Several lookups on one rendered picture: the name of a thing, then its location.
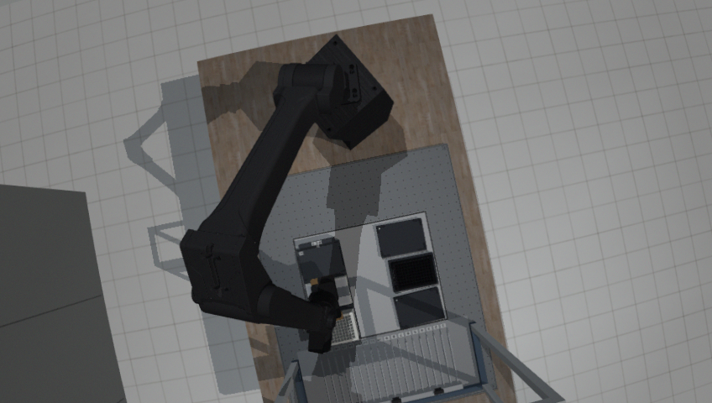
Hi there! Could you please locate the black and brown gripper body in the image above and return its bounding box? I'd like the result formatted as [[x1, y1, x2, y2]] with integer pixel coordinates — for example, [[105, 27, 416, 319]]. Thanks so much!
[[311, 275, 342, 318]]

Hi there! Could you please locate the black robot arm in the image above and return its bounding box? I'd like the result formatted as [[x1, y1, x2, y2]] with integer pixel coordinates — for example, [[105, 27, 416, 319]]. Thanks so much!
[[180, 60, 361, 354]]

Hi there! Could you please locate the white multi-well plate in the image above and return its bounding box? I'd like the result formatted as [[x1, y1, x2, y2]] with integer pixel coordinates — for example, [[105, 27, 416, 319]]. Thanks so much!
[[305, 275, 353, 306]]

